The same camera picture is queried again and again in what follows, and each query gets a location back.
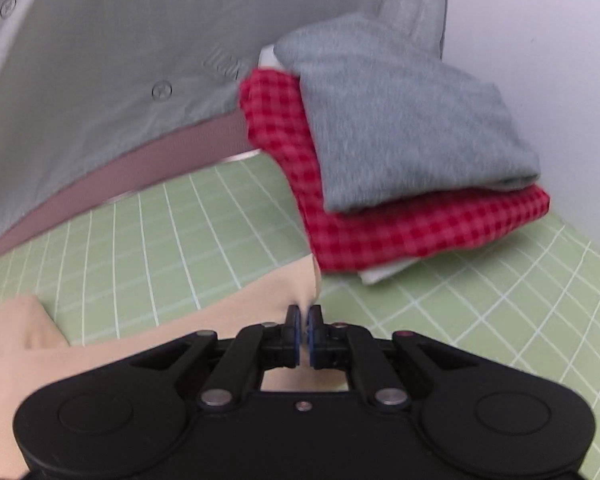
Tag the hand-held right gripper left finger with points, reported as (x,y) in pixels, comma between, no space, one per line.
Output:
(294,332)

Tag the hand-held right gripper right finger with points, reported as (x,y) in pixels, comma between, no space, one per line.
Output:
(314,334)

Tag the beige garment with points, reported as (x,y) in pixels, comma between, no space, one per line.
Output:
(130,340)

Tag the white folded cloth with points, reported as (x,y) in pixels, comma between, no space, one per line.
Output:
(380,275)

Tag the red checked folded cloth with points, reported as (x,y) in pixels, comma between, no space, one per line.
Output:
(405,235)

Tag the green grid-pattern mat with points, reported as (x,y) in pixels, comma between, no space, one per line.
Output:
(480,300)

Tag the pink mattress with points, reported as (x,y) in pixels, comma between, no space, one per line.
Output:
(130,170)

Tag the grey folded cloth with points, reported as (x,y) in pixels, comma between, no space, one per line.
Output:
(405,120)

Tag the grey carrot-print bed sheet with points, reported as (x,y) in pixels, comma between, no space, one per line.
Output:
(105,60)

